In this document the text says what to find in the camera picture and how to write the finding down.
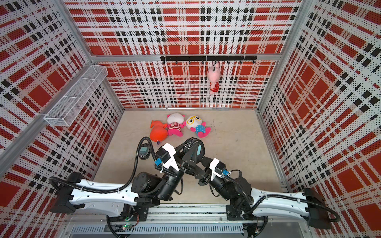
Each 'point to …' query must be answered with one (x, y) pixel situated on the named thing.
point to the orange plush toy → (158, 132)
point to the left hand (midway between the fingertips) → (197, 141)
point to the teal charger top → (144, 151)
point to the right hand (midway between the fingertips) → (194, 157)
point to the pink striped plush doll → (175, 122)
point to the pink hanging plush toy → (214, 74)
